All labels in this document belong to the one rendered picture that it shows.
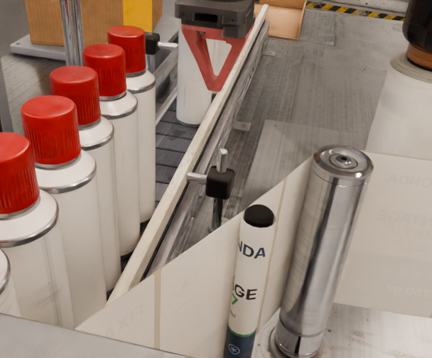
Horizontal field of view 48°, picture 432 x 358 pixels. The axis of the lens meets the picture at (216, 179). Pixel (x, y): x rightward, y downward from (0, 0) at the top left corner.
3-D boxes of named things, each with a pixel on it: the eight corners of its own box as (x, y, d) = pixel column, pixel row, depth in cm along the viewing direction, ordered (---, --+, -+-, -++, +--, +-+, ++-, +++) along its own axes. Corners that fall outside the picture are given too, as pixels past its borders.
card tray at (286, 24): (298, 40, 125) (300, 25, 123) (200, 27, 129) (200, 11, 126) (304, 11, 150) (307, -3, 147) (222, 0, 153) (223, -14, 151)
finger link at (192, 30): (252, 79, 56) (261, -6, 51) (241, 104, 50) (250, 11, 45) (195, 70, 57) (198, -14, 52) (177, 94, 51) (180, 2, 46)
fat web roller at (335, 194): (321, 376, 39) (383, 184, 28) (265, 363, 39) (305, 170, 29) (322, 331, 43) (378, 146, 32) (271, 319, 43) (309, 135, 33)
